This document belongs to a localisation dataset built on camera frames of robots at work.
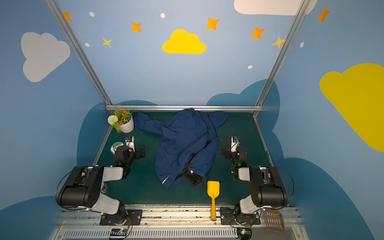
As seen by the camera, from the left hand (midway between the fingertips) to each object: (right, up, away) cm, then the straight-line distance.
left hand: (135, 146), depth 94 cm
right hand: (+63, +1, 0) cm, 63 cm away
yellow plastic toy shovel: (+49, -25, -12) cm, 56 cm away
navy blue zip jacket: (+32, -3, -1) cm, 32 cm away
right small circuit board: (+63, -41, -21) cm, 78 cm away
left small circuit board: (0, -41, -21) cm, 46 cm away
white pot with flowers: (-11, +16, +5) cm, 20 cm away
